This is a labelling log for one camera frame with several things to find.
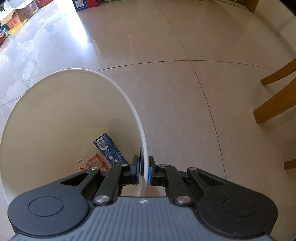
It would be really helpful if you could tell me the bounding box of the red snack wrapper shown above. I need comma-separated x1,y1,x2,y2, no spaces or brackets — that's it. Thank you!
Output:
78,153,109,171

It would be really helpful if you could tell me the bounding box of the blue milk carton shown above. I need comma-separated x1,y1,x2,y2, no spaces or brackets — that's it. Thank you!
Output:
93,133,128,167

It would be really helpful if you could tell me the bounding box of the white plastic trash bin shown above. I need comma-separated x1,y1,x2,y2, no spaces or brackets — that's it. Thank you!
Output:
1,69,149,203

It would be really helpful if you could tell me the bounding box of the wooden chair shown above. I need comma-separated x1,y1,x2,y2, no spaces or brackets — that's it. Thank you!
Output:
253,58,296,170

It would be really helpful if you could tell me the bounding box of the blue box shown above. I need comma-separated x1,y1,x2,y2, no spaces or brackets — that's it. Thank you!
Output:
72,0,88,11

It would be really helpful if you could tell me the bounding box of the open cardboard box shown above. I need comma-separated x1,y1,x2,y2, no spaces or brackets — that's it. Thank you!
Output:
1,1,34,29

